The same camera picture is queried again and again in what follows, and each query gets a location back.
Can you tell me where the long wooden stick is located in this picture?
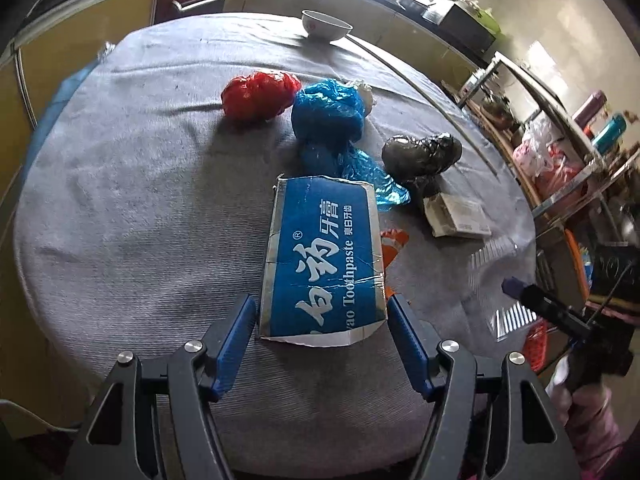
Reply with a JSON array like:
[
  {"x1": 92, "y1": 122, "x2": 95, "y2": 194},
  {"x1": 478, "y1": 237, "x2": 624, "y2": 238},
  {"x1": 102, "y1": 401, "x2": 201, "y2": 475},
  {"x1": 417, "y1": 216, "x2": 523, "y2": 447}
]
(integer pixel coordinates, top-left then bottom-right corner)
[{"x1": 347, "y1": 34, "x2": 499, "y2": 178}]

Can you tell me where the purple thermos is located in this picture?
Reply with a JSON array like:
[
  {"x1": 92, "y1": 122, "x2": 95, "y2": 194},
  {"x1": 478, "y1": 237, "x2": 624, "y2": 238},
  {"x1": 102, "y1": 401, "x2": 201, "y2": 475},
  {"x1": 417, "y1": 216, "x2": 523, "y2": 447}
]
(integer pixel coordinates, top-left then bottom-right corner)
[{"x1": 573, "y1": 90, "x2": 606, "y2": 130}]

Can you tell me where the white tissue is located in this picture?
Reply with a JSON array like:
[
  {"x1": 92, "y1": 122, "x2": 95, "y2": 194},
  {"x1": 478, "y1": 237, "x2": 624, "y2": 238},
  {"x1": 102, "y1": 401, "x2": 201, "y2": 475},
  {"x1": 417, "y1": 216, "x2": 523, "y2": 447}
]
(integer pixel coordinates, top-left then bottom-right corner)
[{"x1": 347, "y1": 80, "x2": 376, "y2": 116}]

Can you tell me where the metal storage shelf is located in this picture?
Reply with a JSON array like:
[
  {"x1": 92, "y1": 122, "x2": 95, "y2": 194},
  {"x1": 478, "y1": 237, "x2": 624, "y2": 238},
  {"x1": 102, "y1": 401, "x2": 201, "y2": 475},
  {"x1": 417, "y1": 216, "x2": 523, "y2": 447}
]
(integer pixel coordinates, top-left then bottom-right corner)
[{"x1": 457, "y1": 52, "x2": 634, "y2": 245}]

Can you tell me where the grey tablecloth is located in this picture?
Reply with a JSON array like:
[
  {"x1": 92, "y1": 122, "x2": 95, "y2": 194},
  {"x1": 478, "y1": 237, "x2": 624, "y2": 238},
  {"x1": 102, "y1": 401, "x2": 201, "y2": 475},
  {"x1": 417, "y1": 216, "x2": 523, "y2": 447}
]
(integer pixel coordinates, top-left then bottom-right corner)
[{"x1": 13, "y1": 13, "x2": 535, "y2": 401}]

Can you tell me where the clear plastic tray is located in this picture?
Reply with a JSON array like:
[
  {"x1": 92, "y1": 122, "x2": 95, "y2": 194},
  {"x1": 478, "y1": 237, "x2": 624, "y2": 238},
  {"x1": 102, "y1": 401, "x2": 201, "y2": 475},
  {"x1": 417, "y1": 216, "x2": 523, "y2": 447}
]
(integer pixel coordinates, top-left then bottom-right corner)
[{"x1": 468, "y1": 235, "x2": 539, "y2": 342}]

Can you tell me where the teal thermos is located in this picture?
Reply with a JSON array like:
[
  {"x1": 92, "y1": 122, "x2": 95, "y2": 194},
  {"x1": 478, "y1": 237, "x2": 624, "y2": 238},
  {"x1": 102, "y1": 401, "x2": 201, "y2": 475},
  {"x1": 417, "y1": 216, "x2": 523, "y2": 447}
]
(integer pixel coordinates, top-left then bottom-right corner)
[{"x1": 592, "y1": 113, "x2": 627, "y2": 155}]

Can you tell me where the red plastic bag ball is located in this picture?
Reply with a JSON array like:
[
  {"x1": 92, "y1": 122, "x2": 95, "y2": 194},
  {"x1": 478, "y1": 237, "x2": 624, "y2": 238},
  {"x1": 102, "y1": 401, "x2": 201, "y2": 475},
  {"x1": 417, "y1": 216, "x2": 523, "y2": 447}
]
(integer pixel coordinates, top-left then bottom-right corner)
[{"x1": 220, "y1": 72, "x2": 302, "y2": 122}]

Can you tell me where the white pink plastic bag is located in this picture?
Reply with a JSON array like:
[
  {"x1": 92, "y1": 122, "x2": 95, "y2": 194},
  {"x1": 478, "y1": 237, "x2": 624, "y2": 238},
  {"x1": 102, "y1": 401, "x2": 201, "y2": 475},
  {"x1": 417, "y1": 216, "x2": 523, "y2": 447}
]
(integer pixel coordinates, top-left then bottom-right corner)
[{"x1": 513, "y1": 115, "x2": 573, "y2": 198}]

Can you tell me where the black plastic bag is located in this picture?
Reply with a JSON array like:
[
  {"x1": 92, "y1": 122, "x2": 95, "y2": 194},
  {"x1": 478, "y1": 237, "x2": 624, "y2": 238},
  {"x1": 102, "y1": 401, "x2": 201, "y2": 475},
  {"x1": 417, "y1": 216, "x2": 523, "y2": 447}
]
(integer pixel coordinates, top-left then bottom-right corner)
[{"x1": 382, "y1": 132, "x2": 462, "y2": 197}]

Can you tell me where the black microwave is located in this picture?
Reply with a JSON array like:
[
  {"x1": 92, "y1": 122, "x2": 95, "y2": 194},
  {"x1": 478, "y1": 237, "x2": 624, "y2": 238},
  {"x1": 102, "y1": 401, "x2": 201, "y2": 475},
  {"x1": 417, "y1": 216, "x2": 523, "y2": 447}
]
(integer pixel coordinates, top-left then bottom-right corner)
[{"x1": 423, "y1": 0, "x2": 496, "y2": 55}]

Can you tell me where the white small carton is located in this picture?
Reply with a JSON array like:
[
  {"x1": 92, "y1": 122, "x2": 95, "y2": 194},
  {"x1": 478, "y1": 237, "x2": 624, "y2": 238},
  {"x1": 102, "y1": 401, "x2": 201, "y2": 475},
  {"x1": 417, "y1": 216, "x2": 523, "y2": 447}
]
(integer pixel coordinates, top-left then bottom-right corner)
[{"x1": 423, "y1": 193, "x2": 491, "y2": 238}]

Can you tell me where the white ceramic bowl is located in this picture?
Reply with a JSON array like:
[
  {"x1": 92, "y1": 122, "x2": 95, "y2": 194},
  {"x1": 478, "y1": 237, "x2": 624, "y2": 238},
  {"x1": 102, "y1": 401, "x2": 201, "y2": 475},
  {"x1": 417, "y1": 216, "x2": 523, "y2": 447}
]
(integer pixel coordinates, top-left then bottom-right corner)
[{"x1": 302, "y1": 10, "x2": 352, "y2": 42}]

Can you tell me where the blue toothpaste box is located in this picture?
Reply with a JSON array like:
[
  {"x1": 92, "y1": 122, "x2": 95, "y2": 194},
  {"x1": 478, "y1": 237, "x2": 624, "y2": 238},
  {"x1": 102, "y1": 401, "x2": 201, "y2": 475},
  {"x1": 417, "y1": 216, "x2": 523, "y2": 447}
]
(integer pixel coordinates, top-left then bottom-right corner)
[{"x1": 258, "y1": 176, "x2": 387, "y2": 348}]

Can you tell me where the red plastic basket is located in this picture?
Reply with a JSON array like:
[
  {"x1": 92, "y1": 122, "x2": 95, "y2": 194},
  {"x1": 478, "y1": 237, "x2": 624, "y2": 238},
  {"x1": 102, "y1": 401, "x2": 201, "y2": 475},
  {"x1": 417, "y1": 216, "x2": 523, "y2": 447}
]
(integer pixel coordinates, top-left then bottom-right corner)
[{"x1": 522, "y1": 318, "x2": 548, "y2": 373}]

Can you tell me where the blue plastic bag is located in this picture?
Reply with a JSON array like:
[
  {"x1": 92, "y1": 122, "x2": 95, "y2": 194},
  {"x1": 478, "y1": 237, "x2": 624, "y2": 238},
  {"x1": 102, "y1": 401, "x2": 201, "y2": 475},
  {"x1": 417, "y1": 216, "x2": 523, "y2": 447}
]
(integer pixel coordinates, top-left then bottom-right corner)
[{"x1": 291, "y1": 79, "x2": 410, "y2": 210}]

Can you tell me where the orange snack wrapper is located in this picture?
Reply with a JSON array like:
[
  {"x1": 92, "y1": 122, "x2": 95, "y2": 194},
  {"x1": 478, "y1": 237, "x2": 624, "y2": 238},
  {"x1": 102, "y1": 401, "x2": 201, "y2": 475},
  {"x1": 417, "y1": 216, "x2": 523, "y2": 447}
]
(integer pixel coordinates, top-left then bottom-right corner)
[{"x1": 381, "y1": 229, "x2": 409, "y2": 300}]

